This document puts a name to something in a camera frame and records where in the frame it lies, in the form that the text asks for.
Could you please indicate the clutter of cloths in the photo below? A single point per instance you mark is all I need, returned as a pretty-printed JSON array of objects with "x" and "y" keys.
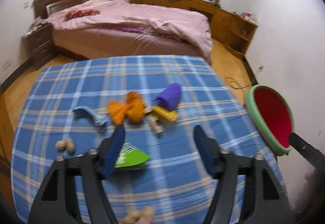
[{"x": 38, "y": 25}]

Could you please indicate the pink duvet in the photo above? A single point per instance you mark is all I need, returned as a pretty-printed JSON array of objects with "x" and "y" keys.
[{"x": 142, "y": 18}]

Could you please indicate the red bowl with green rim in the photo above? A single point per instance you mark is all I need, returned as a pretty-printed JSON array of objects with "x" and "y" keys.
[{"x": 273, "y": 114}]

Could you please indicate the white wall outlet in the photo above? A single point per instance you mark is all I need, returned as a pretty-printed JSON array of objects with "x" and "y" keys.
[{"x": 6, "y": 64}]

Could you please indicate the white wall switch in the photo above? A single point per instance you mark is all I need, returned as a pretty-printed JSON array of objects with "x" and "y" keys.
[{"x": 26, "y": 5}]

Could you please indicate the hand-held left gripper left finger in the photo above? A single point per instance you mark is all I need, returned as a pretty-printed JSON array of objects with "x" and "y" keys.
[{"x": 114, "y": 152}]

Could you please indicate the light wooden cabinet unit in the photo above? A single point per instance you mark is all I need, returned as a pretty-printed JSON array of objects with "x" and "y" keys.
[{"x": 223, "y": 18}]

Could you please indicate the dark wooden nightstand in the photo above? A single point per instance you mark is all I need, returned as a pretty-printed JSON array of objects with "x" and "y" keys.
[{"x": 39, "y": 46}]

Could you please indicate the small items on cabinet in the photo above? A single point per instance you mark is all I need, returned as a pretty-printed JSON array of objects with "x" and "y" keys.
[{"x": 247, "y": 17}]

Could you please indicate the orange cloth pouch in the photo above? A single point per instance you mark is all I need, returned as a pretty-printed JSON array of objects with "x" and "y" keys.
[{"x": 129, "y": 107}]

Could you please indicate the red patterned pillow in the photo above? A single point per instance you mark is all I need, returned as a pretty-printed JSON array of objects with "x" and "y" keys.
[{"x": 82, "y": 14}]

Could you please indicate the green snack packet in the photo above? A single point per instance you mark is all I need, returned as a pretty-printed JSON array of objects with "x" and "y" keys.
[{"x": 132, "y": 158}]

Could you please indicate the yellow ridged foam sheet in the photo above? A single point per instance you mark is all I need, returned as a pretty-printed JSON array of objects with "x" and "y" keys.
[{"x": 165, "y": 113}]

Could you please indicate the blue plaid tablecloth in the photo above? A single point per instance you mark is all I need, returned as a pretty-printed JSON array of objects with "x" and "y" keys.
[{"x": 165, "y": 79}]

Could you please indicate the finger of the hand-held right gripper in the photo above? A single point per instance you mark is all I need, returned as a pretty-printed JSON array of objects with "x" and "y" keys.
[{"x": 307, "y": 150}]

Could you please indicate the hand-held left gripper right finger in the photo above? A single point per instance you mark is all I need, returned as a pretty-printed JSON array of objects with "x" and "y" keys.
[{"x": 207, "y": 150}]

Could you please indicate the black device in shelf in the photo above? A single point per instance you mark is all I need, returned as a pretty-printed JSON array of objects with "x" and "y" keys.
[{"x": 236, "y": 46}]

